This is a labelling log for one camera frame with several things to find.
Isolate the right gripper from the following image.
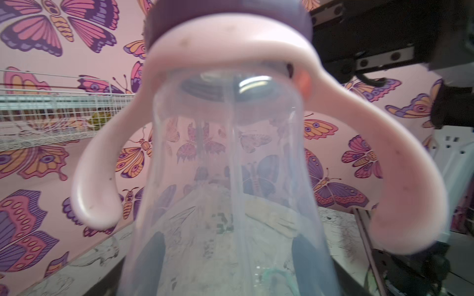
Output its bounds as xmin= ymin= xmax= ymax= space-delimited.
xmin=309 ymin=1 xmax=474 ymax=128

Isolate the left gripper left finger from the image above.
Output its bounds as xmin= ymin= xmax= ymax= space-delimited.
xmin=85 ymin=232 xmax=166 ymax=296

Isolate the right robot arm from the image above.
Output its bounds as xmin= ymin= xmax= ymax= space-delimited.
xmin=304 ymin=1 xmax=474 ymax=207

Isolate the clear baby bottle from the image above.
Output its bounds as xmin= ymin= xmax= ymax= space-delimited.
xmin=123 ymin=67 xmax=330 ymax=296

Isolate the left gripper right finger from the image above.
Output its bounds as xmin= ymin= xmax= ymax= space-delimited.
xmin=291 ymin=234 xmax=370 ymax=296

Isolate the pink bottle handle ring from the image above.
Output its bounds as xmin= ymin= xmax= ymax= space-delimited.
xmin=70 ymin=12 xmax=449 ymax=256

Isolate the purple nipple collar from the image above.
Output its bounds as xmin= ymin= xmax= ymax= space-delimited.
xmin=142 ymin=0 xmax=314 ymax=51

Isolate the white wire basket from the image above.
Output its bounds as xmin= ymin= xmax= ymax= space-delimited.
xmin=1 ymin=63 xmax=142 ymax=151

